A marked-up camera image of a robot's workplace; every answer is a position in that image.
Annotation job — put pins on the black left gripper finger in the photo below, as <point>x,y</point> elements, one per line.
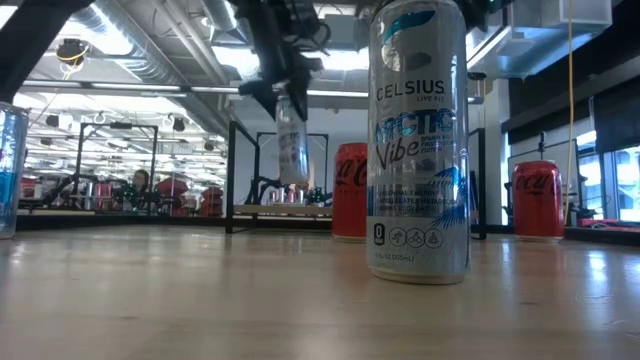
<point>262,92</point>
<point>300,92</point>

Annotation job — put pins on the white slim can pink print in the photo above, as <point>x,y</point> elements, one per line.
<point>292,150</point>

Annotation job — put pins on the red Coca-Cola can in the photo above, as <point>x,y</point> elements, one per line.
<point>537,200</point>
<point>350,200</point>

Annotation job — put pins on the white Celsius Arctic Vibe can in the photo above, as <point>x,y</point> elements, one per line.
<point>417,150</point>

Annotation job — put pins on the blue and silver beverage can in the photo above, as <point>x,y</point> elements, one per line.
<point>10,175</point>

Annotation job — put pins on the long ceiling tube light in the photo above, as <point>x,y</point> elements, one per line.
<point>135,87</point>

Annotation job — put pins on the person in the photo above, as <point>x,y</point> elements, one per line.
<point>141,181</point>

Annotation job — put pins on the silver ventilation duct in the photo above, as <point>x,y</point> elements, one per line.
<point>150,55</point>

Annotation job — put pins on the black background workstation frame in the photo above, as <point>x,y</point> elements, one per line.
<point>153,165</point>

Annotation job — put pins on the black aluminium table frame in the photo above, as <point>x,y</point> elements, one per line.
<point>125,222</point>

